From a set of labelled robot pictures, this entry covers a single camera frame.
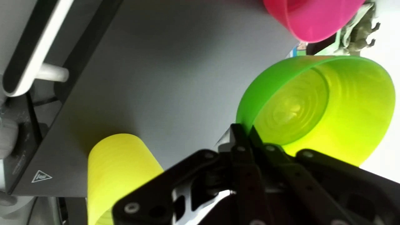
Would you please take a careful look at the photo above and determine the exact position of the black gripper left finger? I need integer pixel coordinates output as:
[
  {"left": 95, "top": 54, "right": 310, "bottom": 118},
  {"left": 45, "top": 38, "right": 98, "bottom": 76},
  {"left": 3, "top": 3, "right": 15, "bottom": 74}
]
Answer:
[{"left": 111, "top": 122, "right": 267, "bottom": 225}]

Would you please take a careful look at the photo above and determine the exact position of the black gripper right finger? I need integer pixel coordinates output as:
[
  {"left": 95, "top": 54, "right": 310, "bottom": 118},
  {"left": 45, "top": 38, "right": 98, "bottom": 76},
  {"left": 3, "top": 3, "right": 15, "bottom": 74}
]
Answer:
[{"left": 248, "top": 124, "right": 400, "bottom": 225}]

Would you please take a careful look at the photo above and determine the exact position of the yellow plastic cup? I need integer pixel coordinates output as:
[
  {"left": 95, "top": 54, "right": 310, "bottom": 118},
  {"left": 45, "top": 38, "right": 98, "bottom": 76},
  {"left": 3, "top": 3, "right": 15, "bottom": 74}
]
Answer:
[{"left": 85, "top": 132, "right": 165, "bottom": 225}]

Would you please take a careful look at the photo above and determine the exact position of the pink plastic bowl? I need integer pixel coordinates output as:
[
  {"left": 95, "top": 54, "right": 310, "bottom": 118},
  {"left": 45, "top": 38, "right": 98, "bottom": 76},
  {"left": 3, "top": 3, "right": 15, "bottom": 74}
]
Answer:
[{"left": 261, "top": 0, "right": 366, "bottom": 44}]

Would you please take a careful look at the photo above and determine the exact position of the black toaster oven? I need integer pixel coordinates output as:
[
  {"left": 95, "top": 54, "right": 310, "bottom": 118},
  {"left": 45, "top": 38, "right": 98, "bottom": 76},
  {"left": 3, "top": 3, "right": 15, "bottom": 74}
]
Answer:
[{"left": 0, "top": 0, "right": 311, "bottom": 225}]

